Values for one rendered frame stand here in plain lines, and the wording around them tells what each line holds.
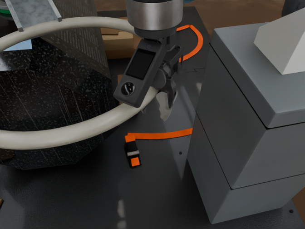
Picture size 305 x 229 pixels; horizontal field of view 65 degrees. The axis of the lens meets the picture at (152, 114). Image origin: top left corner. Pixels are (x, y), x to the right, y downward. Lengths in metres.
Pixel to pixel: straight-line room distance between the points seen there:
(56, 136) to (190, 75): 1.66
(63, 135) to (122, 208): 0.97
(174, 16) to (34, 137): 0.29
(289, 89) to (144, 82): 0.43
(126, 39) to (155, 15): 1.69
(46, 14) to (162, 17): 0.55
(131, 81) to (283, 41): 0.47
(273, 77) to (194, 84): 1.23
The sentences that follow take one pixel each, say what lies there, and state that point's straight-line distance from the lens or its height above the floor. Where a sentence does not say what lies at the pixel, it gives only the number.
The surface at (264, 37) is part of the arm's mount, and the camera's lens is 0.80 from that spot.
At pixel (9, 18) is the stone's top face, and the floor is 0.83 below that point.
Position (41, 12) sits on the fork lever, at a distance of 0.89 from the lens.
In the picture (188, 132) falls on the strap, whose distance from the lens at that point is 1.58.
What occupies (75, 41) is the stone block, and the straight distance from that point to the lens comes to 1.10.
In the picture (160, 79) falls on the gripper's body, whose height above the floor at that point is 0.99.
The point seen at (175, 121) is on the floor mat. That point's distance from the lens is 1.63.
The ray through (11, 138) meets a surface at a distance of 0.45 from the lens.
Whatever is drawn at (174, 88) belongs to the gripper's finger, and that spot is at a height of 0.97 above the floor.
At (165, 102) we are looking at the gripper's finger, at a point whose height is 0.93.
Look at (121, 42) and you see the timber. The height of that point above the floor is 0.17.
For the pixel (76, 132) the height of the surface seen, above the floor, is 0.96.
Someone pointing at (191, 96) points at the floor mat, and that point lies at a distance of 1.82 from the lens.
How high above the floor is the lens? 1.27
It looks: 49 degrees down
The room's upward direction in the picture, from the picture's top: straight up
